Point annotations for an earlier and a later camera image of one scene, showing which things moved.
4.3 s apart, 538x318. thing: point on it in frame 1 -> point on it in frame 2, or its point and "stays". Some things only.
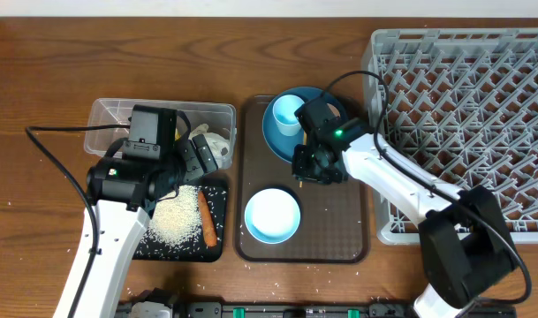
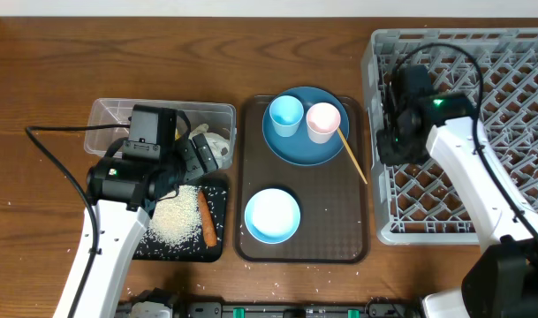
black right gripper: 300,171 -> 387,153
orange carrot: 208,223 stays
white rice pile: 177,220 stays
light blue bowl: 272,215 stays
